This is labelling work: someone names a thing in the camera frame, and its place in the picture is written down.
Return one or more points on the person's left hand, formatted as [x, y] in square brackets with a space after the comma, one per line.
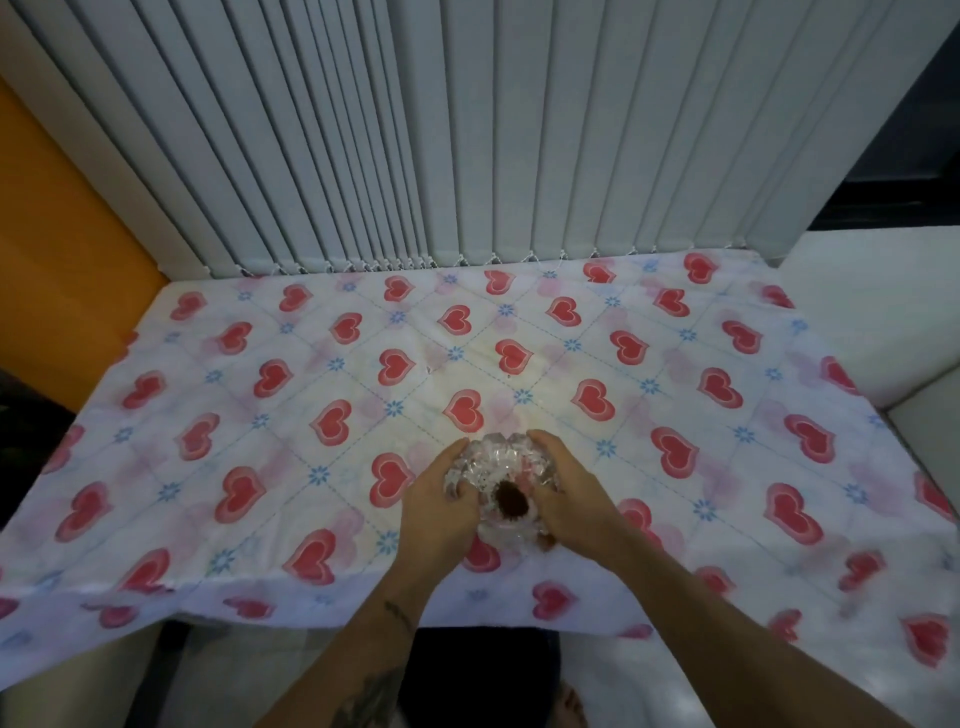
[435, 517]

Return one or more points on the person's right hand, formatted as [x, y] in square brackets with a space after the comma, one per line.
[581, 510]

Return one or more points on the person's right fingers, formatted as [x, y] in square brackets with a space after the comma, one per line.
[551, 454]

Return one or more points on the person's left fingers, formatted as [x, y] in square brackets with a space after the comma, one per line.
[461, 472]

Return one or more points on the clear crinkled plastic wrap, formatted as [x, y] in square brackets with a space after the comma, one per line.
[501, 459]

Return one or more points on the person's left forearm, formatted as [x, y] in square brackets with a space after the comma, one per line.
[360, 660]

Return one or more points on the person's right forearm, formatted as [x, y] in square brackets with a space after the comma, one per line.
[720, 645]

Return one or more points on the dark brown round item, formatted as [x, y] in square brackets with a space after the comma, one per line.
[511, 501]

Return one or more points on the white heart print tablecloth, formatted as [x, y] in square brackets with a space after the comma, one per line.
[300, 420]

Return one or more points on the dark garment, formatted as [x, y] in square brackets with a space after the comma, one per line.
[480, 675]

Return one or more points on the person's bare foot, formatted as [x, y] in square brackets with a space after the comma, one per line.
[571, 705]

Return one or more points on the white vertical window blinds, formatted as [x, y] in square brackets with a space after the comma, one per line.
[465, 127]

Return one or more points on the white bench seat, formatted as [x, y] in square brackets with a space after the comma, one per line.
[877, 307]

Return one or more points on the dark window frame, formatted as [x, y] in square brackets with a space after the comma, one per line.
[892, 150]

